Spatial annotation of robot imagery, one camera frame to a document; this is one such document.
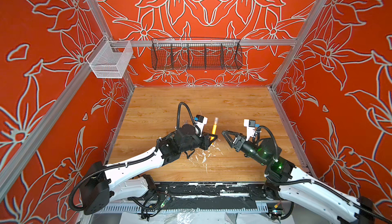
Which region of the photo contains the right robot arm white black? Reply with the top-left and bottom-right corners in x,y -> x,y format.
222,131 -> 376,224

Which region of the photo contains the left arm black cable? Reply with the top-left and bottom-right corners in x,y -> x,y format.
68,102 -> 197,212

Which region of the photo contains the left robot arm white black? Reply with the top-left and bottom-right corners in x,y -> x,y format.
68,124 -> 218,215

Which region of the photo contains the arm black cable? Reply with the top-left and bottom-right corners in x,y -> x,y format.
68,102 -> 197,212
255,125 -> 392,224

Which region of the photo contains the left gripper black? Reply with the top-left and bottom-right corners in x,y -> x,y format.
180,129 -> 217,152

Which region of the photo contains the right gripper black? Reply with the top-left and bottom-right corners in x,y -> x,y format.
223,130 -> 271,168

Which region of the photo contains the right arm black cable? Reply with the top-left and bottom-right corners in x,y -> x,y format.
255,125 -> 392,224

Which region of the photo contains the black wire basket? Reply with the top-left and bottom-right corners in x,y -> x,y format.
151,37 -> 243,71

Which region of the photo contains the orange marker pen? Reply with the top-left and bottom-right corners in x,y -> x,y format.
210,117 -> 218,142

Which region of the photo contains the clear plastic bin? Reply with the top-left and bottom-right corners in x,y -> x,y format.
86,37 -> 133,79

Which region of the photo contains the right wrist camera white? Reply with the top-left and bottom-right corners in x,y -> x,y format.
244,119 -> 260,143

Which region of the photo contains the grey slotted cable duct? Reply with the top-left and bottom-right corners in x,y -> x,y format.
98,203 -> 268,214

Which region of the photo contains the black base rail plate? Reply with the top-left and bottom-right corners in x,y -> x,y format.
127,180 -> 292,202

